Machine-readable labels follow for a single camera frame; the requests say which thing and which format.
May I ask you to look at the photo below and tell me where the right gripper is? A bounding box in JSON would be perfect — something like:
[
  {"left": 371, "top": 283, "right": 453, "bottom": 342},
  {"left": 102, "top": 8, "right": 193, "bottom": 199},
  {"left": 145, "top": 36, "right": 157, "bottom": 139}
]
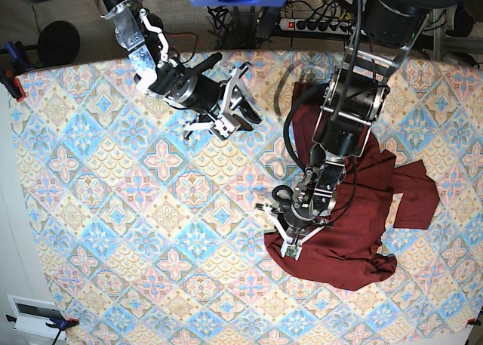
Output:
[{"left": 146, "top": 61, "right": 262, "bottom": 134}]

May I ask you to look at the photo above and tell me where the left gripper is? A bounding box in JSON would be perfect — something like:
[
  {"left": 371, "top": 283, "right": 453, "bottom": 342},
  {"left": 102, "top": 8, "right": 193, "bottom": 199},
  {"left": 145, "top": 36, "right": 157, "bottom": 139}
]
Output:
[{"left": 255, "top": 201, "right": 334, "bottom": 254}]

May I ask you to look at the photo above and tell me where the dark red t-shirt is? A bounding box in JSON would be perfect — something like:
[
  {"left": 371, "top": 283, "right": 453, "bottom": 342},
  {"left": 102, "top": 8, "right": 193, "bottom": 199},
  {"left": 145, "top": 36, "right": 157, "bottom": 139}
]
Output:
[{"left": 263, "top": 81, "right": 441, "bottom": 292}]

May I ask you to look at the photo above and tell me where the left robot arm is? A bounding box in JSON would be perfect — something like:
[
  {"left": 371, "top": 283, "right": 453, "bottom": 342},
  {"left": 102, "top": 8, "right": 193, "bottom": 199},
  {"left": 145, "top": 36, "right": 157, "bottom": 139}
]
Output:
[{"left": 257, "top": 0, "right": 462, "bottom": 260}]

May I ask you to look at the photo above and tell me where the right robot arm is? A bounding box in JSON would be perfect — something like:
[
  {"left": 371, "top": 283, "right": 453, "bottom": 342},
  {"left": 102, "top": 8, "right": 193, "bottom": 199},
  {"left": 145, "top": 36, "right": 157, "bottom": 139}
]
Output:
[{"left": 24, "top": 0, "right": 261, "bottom": 140}]

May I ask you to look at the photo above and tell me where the white power strip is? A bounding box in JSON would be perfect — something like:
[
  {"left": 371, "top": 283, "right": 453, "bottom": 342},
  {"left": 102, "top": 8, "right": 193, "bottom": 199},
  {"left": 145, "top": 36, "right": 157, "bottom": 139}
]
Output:
[{"left": 278, "top": 18, "right": 352, "bottom": 35}]

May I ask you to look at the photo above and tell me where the patterned tablecloth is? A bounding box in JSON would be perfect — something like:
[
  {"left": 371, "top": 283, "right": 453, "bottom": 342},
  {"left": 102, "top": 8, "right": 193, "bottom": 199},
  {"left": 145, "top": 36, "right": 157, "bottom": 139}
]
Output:
[{"left": 9, "top": 51, "right": 482, "bottom": 344}]

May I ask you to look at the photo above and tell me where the lower right table clamp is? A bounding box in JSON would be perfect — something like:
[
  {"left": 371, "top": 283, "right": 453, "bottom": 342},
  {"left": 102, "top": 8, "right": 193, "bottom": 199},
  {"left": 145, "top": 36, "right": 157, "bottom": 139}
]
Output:
[{"left": 466, "top": 319, "right": 482, "bottom": 326}]

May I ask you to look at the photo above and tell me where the table clamp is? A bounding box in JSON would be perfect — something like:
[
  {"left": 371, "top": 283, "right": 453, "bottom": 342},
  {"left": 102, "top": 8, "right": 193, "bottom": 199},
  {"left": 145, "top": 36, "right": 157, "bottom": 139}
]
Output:
[
  {"left": 1, "top": 42, "right": 26, "bottom": 102},
  {"left": 466, "top": 319, "right": 482, "bottom": 326},
  {"left": 5, "top": 315, "right": 79, "bottom": 344}
]

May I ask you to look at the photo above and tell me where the black round stool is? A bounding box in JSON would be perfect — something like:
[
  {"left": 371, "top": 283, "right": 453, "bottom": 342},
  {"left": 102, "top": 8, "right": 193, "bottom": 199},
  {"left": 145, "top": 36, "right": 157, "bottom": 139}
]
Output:
[{"left": 37, "top": 20, "right": 80, "bottom": 67}]

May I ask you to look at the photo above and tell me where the upper left table clamp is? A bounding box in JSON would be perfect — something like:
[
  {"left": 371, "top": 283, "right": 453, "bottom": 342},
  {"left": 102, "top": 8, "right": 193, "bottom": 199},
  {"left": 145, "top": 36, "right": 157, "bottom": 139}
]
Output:
[{"left": 1, "top": 42, "right": 26, "bottom": 102}]

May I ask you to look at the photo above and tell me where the lower left table clamp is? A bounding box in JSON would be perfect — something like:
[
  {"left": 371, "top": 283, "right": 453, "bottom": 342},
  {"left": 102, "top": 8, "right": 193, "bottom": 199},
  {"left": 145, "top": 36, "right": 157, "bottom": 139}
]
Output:
[{"left": 5, "top": 315, "right": 79, "bottom": 344}]

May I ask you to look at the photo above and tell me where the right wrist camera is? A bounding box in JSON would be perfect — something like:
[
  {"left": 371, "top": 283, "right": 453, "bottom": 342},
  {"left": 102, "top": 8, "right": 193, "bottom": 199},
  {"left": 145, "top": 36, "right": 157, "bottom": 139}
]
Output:
[{"left": 209, "top": 116, "right": 239, "bottom": 140}]

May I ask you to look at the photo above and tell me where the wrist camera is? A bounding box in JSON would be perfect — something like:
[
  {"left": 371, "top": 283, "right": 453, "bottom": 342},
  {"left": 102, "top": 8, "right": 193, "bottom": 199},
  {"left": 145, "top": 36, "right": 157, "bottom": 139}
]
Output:
[
  {"left": 281, "top": 242, "right": 302, "bottom": 260},
  {"left": 209, "top": 116, "right": 239, "bottom": 140}
]

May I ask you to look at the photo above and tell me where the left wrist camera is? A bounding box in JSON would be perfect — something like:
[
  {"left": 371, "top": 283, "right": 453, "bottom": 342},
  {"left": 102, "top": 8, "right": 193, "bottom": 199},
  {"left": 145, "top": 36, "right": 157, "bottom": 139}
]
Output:
[{"left": 281, "top": 242, "right": 302, "bottom": 260}]

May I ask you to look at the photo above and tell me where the white wall outlet box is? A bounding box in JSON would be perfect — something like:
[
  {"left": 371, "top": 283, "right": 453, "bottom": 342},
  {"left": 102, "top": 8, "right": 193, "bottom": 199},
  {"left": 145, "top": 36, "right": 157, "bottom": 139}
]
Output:
[{"left": 7, "top": 294, "right": 62, "bottom": 339}]

